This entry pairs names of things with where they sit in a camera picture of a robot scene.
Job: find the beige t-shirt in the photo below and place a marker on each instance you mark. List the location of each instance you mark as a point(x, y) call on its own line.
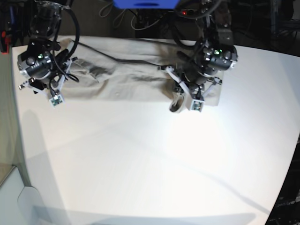
point(115, 70)

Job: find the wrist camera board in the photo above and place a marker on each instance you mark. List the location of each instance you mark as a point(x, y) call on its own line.
point(56, 100)
point(196, 105)

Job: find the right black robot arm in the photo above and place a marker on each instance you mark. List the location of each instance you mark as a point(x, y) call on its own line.
point(44, 32)

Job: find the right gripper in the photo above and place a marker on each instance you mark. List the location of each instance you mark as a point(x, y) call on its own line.
point(44, 78)

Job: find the blue plastic bin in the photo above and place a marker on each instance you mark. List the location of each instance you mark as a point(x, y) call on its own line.
point(146, 4)

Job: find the red and blue clamp tool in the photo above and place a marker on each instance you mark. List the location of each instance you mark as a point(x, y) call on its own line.
point(8, 24)

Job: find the black power strip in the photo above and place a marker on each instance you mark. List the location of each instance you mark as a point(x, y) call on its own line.
point(188, 12)

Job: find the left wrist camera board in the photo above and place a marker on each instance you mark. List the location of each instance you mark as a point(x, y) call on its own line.
point(196, 105)

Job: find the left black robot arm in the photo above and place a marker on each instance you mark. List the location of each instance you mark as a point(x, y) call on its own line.
point(214, 49)

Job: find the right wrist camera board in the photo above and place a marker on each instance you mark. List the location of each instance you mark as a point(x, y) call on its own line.
point(56, 100)

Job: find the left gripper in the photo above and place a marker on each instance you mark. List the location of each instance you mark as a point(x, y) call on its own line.
point(188, 85)

